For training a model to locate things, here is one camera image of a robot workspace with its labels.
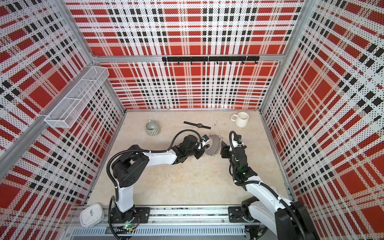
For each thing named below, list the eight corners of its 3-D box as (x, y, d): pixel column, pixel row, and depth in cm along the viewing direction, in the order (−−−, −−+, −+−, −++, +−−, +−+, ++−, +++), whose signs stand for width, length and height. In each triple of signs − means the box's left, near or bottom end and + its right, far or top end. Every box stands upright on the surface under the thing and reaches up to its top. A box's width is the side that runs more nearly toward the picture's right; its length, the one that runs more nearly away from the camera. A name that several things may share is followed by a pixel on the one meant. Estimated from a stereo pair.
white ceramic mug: (232, 127, 112) (234, 120, 105) (230, 119, 117) (232, 112, 111) (247, 127, 112) (250, 120, 105) (245, 119, 117) (248, 112, 111)
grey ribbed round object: (145, 138, 107) (143, 132, 102) (149, 125, 114) (147, 120, 109) (158, 137, 107) (156, 132, 102) (161, 125, 114) (159, 120, 109)
